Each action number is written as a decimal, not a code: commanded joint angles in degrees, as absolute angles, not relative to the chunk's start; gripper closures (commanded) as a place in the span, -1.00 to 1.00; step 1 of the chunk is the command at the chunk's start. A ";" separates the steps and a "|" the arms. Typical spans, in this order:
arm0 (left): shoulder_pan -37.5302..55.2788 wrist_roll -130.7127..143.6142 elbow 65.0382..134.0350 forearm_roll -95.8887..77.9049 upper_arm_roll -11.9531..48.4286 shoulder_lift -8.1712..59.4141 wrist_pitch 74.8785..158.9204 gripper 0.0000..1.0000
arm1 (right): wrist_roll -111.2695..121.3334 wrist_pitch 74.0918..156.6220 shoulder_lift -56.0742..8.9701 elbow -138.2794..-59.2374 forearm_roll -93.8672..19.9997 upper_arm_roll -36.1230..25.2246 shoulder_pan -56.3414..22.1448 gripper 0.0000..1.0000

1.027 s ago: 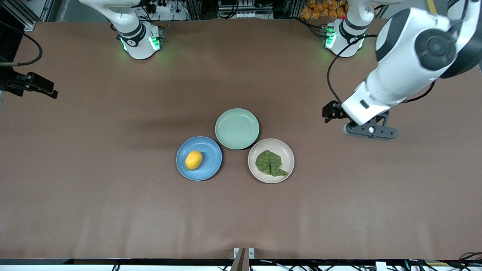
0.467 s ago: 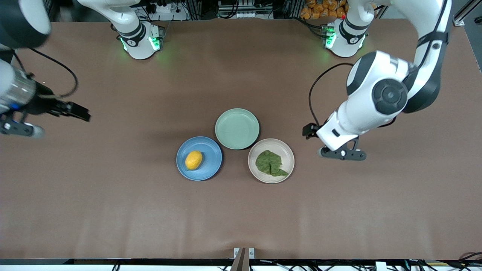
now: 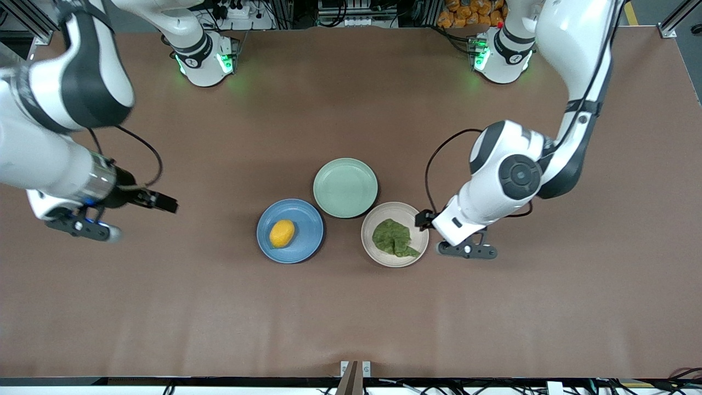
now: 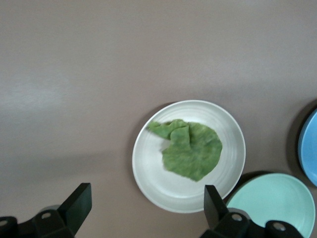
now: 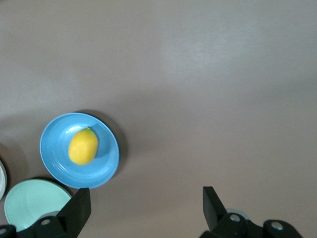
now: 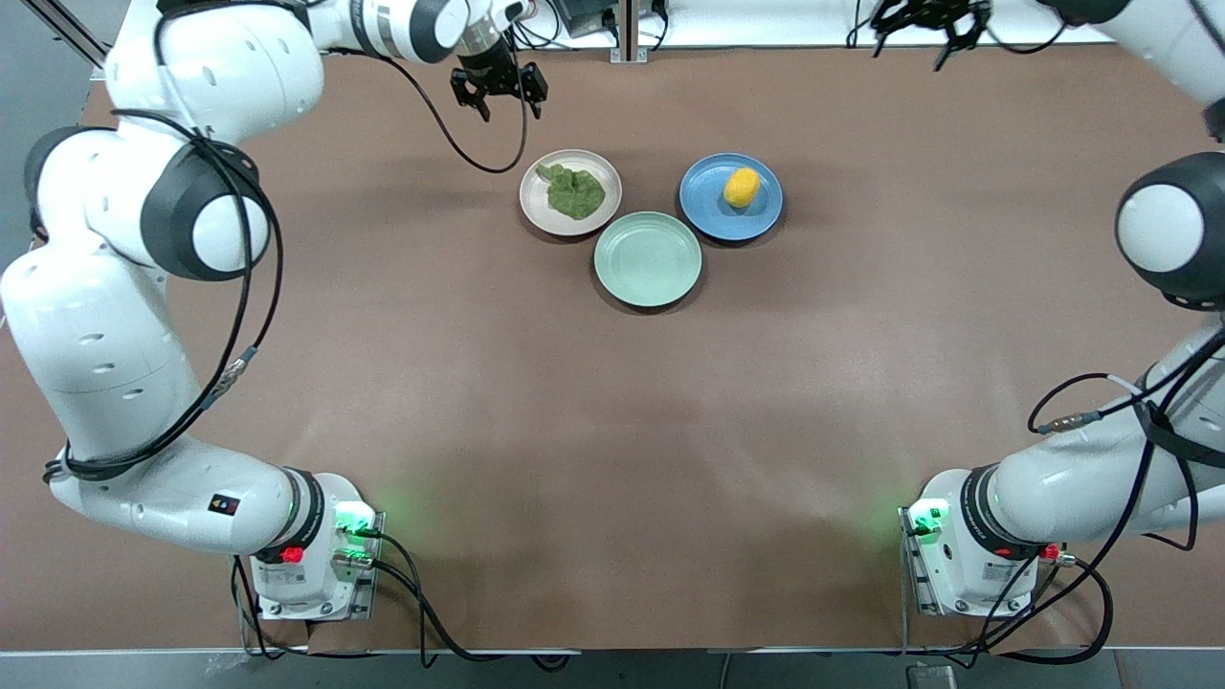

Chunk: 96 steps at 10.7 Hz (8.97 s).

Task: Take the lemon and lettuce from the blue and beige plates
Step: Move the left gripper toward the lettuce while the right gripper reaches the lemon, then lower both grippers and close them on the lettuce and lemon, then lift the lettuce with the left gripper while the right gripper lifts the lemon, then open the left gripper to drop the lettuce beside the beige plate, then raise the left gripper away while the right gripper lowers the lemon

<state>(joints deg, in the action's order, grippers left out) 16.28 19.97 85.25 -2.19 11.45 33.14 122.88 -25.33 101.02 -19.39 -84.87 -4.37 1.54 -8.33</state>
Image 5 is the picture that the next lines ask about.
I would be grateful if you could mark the blue plate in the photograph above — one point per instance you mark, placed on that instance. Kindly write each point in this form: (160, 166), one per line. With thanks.
(57, 143)

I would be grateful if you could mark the beige plate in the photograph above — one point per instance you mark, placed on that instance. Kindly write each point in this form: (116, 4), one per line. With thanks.
(2, 181)

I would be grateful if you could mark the mint green plate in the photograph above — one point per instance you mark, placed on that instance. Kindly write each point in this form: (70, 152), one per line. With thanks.
(32, 200)

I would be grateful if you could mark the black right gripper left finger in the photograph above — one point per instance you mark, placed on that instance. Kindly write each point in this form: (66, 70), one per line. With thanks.
(74, 213)

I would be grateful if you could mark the yellow lemon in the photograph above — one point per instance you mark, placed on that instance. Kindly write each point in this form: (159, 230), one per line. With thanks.
(83, 146)

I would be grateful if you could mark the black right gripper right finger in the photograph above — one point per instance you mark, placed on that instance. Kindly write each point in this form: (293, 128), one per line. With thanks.
(215, 218)

